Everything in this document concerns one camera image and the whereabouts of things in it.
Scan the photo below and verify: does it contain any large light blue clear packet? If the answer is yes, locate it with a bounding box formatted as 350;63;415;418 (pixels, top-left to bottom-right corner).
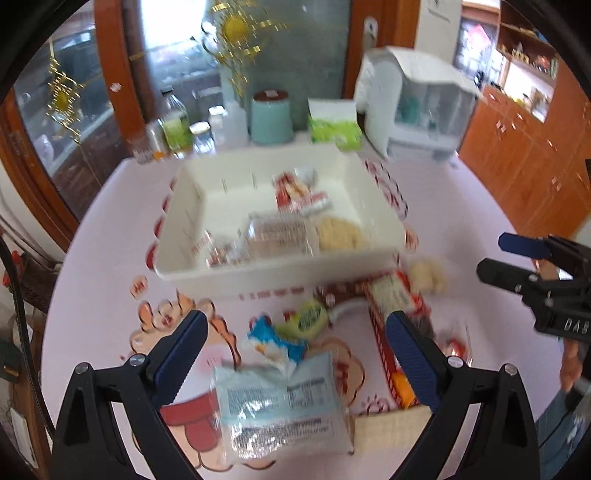
211;352;355;468

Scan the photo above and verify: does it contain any red white snack packet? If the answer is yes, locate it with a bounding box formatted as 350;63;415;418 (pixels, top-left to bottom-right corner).
272;168;334;215

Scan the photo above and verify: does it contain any beige puffed cake packet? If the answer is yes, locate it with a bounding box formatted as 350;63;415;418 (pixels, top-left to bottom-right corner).
409;260;450;295

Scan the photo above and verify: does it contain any white cup sterilizer cabinet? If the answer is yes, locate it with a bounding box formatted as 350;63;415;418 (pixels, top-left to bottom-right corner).
353;45;482;161

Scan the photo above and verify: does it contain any white squeeze bottle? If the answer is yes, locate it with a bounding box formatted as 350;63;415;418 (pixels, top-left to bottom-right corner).
221;69;251;147

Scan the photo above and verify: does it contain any teal ceramic jar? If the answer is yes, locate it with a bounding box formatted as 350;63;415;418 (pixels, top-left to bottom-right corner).
250;89;296;145

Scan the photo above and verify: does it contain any beige biscuit packet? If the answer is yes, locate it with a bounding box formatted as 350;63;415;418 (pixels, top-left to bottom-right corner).
316;217;366;253

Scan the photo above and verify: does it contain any green tissue pack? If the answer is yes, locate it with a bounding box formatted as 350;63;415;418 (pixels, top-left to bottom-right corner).
307;98;364;150

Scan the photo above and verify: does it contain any small glass jar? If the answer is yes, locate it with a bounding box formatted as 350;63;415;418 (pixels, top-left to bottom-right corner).
189;121;216;155

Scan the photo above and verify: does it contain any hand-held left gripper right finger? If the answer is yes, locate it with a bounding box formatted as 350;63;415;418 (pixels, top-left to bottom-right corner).
385;310;541;480

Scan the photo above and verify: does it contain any metal door handle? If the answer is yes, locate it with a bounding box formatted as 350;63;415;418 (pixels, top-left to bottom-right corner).
362;17;380;52

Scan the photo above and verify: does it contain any clear brown bread packet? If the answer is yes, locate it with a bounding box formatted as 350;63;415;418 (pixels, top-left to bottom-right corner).
245;212;320;265

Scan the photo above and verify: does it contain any wooden cabinet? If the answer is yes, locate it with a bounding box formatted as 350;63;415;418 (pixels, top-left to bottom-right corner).
456;0;591;243

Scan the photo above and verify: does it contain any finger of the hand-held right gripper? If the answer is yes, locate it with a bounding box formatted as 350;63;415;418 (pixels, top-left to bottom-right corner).
476;257;555;301
498;232;591;278

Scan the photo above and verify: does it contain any small red white packet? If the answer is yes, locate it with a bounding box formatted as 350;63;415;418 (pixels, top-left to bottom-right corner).
191;232;246;269
434;322;475;366

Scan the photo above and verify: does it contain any blue white snack packet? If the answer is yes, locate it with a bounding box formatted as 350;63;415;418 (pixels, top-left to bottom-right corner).
244;315;311;376

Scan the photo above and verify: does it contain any wooden glass door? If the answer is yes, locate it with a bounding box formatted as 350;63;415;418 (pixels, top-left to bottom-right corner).
0;0;370;232

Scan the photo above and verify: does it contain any person's right hand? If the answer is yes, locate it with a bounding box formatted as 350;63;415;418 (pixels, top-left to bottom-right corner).
560;340;585;393

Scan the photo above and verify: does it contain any green snack packet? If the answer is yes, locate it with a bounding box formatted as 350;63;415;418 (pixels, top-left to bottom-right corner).
283;299;332;341

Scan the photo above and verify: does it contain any brown chocolate snack packet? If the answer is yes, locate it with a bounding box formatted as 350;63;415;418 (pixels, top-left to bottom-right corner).
314;281;370;311

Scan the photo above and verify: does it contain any beige textured packet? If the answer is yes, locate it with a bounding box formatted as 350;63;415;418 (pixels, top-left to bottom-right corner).
352;406;434;456

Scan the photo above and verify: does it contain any glass bottle green label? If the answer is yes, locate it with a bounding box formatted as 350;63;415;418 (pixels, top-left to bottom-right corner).
159;90;193;156

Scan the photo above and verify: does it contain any glass cup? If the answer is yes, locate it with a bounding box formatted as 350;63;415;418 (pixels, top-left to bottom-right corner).
131;136;154;165

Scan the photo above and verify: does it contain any white plastic tray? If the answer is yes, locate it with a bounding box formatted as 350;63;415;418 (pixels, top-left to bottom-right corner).
152;143;411;298

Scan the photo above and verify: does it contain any pink printed tablecloth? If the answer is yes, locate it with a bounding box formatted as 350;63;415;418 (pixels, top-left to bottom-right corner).
39;129;557;480

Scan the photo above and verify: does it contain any long red yellow cracker box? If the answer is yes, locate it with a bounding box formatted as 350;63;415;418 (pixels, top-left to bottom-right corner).
366;271;437;411

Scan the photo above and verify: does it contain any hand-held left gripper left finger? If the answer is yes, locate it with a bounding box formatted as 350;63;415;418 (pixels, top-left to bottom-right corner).
50;309;209;480

